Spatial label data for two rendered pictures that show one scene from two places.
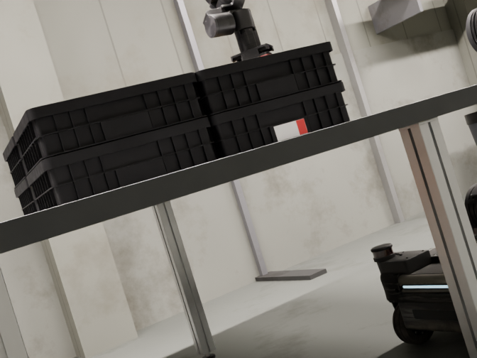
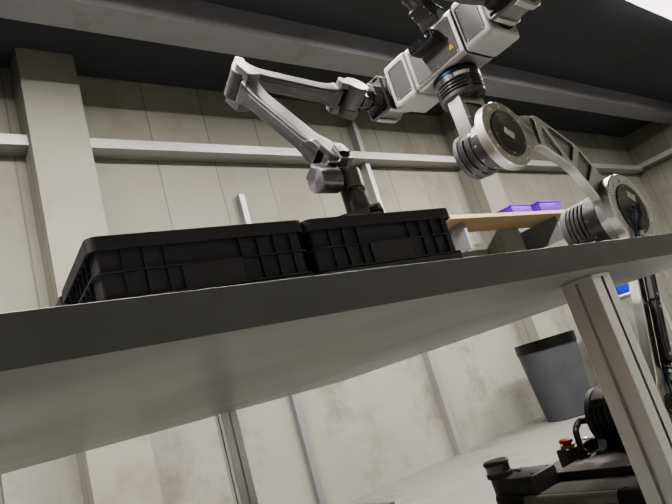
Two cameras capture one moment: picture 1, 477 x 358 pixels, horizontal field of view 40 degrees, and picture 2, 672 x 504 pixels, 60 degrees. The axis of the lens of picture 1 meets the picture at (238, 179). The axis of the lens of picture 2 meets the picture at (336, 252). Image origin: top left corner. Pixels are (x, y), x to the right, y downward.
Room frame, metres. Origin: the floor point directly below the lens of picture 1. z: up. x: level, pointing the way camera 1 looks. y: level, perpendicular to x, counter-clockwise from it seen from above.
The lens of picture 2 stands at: (0.46, 0.16, 0.58)
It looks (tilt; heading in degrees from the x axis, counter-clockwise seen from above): 14 degrees up; 350
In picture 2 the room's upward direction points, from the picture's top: 17 degrees counter-clockwise
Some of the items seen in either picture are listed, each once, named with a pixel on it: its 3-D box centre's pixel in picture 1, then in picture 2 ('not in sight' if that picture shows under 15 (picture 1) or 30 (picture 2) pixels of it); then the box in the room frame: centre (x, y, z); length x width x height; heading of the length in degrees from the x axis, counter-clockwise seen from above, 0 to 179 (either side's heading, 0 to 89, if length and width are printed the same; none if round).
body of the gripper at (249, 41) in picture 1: (249, 44); (357, 205); (1.69, -0.13, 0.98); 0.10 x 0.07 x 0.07; 71
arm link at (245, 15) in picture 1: (240, 22); (347, 181); (1.69, -0.13, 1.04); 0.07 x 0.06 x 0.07; 120
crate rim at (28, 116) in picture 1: (103, 109); (182, 262); (1.59, 0.26, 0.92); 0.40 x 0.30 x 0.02; 115
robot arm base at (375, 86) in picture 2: not in sight; (368, 98); (2.09, -0.36, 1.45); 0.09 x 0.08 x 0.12; 30
